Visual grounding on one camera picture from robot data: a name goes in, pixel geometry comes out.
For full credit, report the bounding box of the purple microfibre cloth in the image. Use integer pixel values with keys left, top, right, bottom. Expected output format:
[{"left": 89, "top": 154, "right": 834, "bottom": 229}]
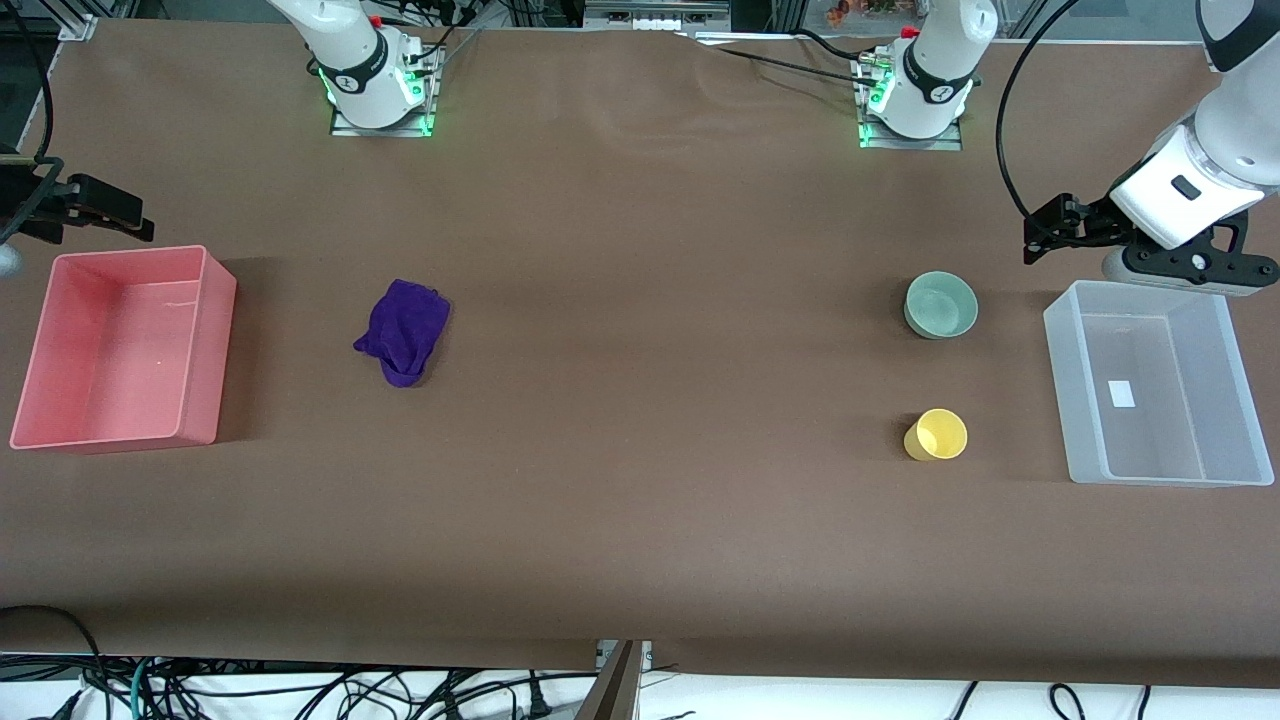
[{"left": 353, "top": 279, "right": 451, "bottom": 390}]

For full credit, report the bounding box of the aluminium frame profile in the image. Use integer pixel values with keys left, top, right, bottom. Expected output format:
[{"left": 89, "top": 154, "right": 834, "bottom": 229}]
[{"left": 30, "top": 0, "right": 101, "bottom": 43}]

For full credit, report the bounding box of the grey metal post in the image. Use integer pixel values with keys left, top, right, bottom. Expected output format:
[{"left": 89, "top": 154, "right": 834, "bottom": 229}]
[{"left": 576, "top": 640, "right": 643, "bottom": 720}]

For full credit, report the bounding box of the black cable tangle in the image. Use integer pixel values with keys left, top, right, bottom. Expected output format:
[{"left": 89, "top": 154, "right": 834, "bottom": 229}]
[{"left": 60, "top": 660, "right": 601, "bottom": 720}]

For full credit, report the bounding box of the thick black floor cable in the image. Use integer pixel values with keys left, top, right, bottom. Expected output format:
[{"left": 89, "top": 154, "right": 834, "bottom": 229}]
[{"left": 0, "top": 604, "right": 105, "bottom": 720}]

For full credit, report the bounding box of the yellow plastic cup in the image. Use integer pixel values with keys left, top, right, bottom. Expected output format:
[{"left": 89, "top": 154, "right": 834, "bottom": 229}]
[{"left": 903, "top": 408, "right": 969, "bottom": 463}]

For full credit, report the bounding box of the green ceramic bowl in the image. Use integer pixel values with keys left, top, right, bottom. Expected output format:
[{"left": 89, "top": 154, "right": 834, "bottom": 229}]
[{"left": 903, "top": 271, "right": 979, "bottom": 341}]

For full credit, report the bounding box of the black cable over table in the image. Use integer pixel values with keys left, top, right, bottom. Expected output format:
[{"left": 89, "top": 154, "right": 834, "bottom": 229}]
[{"left": 676, "top": 28, "right": 891, "bottom": 85}]

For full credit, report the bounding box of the white power strip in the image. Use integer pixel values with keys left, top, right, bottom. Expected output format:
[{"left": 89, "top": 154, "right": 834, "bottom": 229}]
[{"left": 583, "top": 0, "right": 733, "bottom": 33}]

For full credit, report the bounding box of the pink plastic bin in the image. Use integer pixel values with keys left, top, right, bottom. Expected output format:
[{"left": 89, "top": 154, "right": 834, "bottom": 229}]
[{"left": 9, "top": 245, "right": 239, "bottom": 453}]

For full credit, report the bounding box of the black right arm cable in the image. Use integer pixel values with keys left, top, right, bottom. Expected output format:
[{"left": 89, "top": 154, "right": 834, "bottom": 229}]
[{"left": 0, "top": 0, "right": 67, "bottom": 244}]

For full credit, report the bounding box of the translucent clear plastic bin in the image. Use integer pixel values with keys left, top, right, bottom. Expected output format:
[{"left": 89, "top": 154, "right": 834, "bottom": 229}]
[{"left": 1042, "top": 280, "right": 1275, "bottom": 488}]

